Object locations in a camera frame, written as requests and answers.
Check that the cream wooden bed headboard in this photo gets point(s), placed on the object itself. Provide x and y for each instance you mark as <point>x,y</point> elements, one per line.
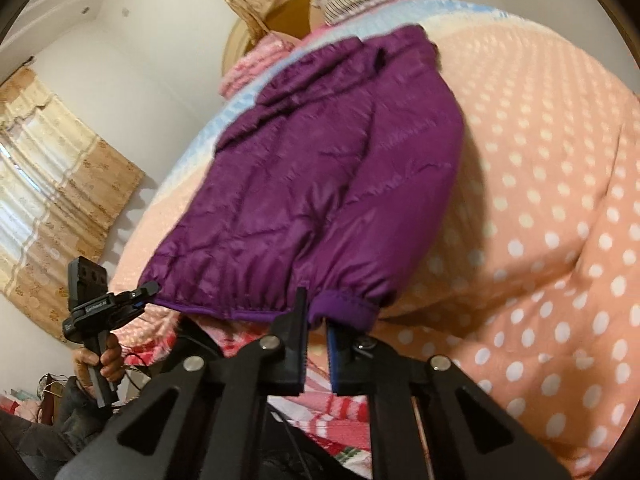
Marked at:
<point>287,10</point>

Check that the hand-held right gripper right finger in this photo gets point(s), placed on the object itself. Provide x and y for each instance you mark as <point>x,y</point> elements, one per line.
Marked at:
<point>336,360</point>

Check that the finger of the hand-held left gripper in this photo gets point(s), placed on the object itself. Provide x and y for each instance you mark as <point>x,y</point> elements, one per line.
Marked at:
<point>135,307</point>
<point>146,289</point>

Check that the purple puffer jacket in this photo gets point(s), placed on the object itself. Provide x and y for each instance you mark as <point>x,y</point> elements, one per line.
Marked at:
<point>320,170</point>

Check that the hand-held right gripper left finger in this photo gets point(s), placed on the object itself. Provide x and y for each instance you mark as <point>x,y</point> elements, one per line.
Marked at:
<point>299,340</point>

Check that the pink floral quilt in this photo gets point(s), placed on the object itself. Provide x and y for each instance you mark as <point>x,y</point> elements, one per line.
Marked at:
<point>250,62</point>

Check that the person's left hand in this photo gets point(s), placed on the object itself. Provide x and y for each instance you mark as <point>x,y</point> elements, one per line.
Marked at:
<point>110,360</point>

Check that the polka dot bed blanket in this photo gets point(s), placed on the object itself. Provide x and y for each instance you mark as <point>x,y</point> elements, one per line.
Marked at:
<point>525,185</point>

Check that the pile of clutter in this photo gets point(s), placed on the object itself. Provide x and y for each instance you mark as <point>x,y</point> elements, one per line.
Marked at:
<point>35,395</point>

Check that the red plaid blanket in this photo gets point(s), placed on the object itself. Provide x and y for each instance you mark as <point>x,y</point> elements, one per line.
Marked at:
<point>340,410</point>

